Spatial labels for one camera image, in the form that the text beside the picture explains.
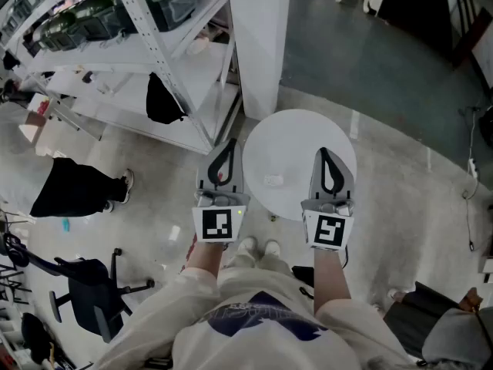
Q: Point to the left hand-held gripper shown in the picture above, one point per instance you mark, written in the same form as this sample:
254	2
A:
217	224

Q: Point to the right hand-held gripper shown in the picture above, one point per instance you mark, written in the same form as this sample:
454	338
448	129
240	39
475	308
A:
328	229

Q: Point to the person's left forearm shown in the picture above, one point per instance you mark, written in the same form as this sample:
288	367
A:
204	260

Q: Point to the person's right forearm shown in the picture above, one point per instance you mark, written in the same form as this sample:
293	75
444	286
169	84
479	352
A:
331	280

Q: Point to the round white table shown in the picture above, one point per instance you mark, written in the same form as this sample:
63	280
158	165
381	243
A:
289	145

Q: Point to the person's left white shoe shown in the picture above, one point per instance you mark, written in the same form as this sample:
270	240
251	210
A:
247	245

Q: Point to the person's white shoe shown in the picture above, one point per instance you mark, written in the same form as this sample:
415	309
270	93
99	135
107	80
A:
247	245
272	248

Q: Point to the person's right white shoe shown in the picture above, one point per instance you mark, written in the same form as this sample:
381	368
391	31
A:
272	248

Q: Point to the black hanging bag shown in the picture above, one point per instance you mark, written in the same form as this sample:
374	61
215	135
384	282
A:
161	102

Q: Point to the person's beige trousers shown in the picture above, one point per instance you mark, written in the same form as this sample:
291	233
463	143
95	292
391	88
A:
262	263

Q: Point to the white metal shelf rack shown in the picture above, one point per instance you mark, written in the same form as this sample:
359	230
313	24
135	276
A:
135	64

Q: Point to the white power strip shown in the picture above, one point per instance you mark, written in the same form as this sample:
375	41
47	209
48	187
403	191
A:
473	168

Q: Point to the teal floor item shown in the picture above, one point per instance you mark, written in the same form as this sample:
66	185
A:
66	224

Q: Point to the black round device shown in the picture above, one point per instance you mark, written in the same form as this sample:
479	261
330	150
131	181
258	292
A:
487	127

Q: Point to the person's white printed shirt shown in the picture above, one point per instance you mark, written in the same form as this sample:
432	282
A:
246	345

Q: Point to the black office chair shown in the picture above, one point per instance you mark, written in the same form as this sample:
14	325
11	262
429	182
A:
92	299

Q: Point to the black backpack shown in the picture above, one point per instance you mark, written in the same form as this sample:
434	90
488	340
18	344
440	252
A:
36	337

